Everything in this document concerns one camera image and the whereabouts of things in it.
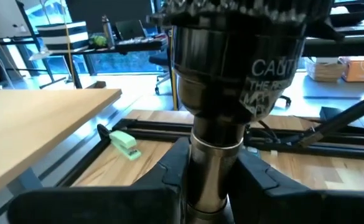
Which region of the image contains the black bowl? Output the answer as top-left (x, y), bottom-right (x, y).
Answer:
top-left (329, 2), bottom-right (364, 27)

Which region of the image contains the silver lamp stand black socket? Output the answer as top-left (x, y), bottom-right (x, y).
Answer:
top-left (166, 0), bottom-right (337, 224)

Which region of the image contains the green marker pen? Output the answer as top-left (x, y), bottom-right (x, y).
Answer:
top-left (108, 130), bottom-right (142, 161)

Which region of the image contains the light wooden desk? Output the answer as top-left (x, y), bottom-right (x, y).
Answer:
top-left (0, 88), bottom-right (123, 200)

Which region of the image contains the grey water bottle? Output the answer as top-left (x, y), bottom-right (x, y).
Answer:
top-left (101, 15), bottom-right (116, 49)

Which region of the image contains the black aluminium table frame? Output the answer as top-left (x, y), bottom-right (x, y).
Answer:
top-left (57, 90), bottom-right (364, 187)

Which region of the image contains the dark laptop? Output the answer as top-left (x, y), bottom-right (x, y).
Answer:
top-left (116, 19), bottom-right (147, 41)

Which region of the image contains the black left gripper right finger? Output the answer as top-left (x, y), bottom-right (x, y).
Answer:
top-left (228, 149), bottom-right (364, 224)

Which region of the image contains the black office chair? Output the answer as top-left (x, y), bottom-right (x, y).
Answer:
top-left (149, 55), bottom-right (177, 96)

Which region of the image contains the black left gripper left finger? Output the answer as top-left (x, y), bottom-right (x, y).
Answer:
top-left (7, 136), bottom-right (191, 224)

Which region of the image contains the black white striped box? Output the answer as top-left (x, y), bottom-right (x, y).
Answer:
top-left (37, 21), bottom-right (90, 52)

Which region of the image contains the tan woven basket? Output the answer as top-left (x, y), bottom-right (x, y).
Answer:
top-left (304, 57), bottom-right (346, 83)

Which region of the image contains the orange cardboard box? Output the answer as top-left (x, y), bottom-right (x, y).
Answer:
top-left (339, 55), bottom-right (364, 83)

